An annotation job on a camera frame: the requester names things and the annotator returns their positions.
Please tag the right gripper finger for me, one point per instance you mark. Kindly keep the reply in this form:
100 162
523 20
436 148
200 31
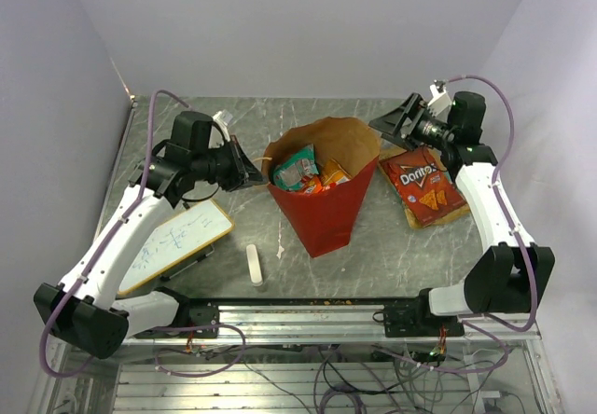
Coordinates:
391 124
405 142

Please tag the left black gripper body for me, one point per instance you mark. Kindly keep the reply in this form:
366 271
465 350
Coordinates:
225 167

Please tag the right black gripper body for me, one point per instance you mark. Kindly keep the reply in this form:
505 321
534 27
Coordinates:
431 131

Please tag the teal snack packet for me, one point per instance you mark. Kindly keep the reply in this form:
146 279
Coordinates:
296 171

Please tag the red Doritos nacho bag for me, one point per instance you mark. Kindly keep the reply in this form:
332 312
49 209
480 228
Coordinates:
424 185

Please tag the orange snack packet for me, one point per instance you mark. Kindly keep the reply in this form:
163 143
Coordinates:
312 186

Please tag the red paper bag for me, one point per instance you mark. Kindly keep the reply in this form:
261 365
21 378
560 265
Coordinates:
324 221

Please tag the gold teal chips bag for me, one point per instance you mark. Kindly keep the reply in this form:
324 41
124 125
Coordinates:
415 220

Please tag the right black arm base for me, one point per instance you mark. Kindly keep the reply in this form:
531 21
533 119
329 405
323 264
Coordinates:
410 317

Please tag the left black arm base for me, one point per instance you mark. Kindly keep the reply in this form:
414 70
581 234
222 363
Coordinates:
202 316

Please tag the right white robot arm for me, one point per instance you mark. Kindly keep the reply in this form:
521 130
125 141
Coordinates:
512 274

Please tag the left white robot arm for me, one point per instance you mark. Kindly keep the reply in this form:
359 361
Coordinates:
82 309

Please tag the white marker eraser stick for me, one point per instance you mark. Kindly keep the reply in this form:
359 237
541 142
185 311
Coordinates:
254 267

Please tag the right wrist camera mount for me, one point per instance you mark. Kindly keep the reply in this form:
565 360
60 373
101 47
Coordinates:
440 102

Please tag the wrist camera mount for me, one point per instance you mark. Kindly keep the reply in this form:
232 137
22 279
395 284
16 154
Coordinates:
223 120
440 102

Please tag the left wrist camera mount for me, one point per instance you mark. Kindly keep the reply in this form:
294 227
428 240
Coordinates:
223 120

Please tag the small whiteboard orange frame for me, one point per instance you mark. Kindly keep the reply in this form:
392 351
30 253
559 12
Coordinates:
176 243

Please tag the aluminium extrusion frame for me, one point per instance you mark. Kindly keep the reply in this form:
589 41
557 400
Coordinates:
308 356

